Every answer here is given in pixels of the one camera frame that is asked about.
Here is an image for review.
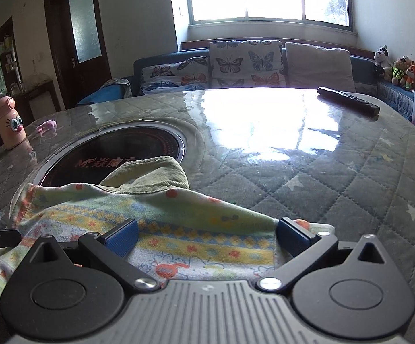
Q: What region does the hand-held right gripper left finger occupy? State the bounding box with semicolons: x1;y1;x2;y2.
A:
15;218;161;292

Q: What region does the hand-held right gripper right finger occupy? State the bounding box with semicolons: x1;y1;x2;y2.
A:
254;217;396;292

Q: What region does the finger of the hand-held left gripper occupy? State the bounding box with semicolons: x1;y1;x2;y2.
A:
0;228;23;266

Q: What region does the floral patterned button shirt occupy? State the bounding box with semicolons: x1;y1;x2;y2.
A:
0;156;335;305

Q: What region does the round black built-in cooktop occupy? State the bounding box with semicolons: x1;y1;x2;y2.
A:
32;122;188;189

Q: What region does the pink cartoon face bottle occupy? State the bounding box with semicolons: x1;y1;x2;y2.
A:
0;97;27;150

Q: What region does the small pink toy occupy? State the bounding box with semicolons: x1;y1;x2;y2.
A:
36;120;58;134

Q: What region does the dark wooden sideboard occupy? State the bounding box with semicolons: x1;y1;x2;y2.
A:
15;80;65;122

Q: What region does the blue cloth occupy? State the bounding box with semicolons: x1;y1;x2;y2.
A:
78;78;133;106

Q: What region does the black remote control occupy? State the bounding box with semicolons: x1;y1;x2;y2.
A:
317;87;380;116

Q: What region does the long butterfly print cushion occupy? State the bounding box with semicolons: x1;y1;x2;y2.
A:
140;56;212;95

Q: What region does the plain beige cushion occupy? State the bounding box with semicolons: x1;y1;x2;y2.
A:
284;42;357;94

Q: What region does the large butterfly print cushion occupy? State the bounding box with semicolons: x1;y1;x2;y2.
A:
208;39;287;89

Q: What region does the blue sofa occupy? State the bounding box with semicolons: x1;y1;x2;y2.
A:
76;46;415;122

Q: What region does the dark wooden door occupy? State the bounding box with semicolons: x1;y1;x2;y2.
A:
43;0;112;99

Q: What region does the brown bear plush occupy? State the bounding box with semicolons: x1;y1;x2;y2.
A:
390;55;412;87

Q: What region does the black and white cow plush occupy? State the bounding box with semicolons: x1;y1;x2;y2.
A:
373;45;393;79

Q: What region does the orange fox plush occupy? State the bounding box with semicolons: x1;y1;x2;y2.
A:
403;62;415;92

